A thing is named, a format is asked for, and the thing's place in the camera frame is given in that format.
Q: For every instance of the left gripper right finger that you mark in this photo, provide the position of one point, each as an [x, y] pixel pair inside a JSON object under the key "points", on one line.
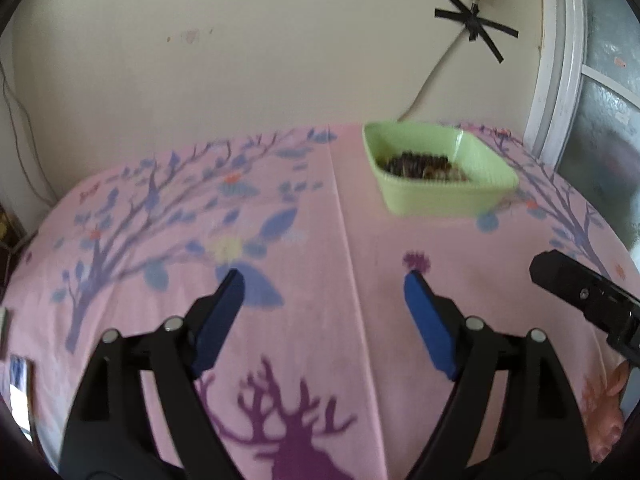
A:
{"points": [[540, 433]]}

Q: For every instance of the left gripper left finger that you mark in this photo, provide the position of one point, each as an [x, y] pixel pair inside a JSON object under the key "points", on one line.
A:
{"points": [[108, 434]]}

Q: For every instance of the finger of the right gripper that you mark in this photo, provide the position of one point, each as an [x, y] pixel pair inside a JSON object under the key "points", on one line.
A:
{"points": [[597, 297]]}

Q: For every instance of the mixed jewelry pile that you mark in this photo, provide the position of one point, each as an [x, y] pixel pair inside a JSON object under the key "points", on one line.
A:
{"points": [[422, 166]]}

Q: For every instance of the right hand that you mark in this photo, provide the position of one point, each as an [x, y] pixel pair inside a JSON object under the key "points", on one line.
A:
{"points": [[603, 418]]}

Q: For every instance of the smartphone in brown case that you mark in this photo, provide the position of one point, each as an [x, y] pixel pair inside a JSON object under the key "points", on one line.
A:
{"points": [[20, 394]]}

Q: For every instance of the green plastic basket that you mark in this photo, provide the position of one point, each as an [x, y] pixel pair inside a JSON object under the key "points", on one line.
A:
{"points": [[491, 178]]}

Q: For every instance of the pink tree-print bedsheet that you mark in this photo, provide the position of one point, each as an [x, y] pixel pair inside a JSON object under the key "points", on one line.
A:
{"points": [[324, 374]]}

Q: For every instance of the black tape cross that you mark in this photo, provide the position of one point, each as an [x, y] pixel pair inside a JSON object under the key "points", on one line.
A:
{"points": [[476, 26]]}

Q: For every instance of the white window frame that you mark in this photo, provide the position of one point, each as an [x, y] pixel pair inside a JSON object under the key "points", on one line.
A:
{"points": [[584, 120]]}

